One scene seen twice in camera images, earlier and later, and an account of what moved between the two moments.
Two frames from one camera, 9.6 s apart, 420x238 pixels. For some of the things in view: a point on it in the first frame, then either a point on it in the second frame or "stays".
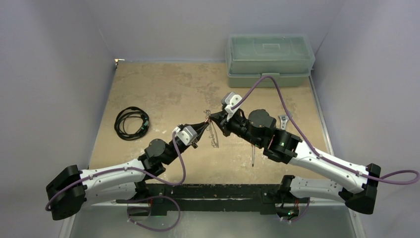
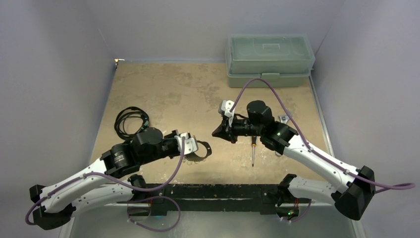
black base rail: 266,198 stays
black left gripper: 199,128 to 172,136
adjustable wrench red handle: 284,119 stays
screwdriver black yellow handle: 253,155 stays
